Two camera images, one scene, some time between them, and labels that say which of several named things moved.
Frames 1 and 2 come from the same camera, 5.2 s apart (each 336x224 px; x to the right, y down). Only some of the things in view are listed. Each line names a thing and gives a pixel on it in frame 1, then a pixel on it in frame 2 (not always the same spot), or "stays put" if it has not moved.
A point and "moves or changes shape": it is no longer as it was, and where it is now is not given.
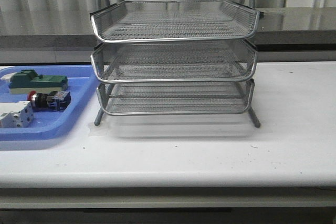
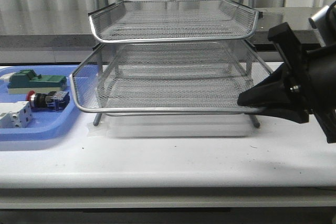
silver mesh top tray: [155, 20] stays put
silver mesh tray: [203, 61] moves or changes shape
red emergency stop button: [55, 100] stays put
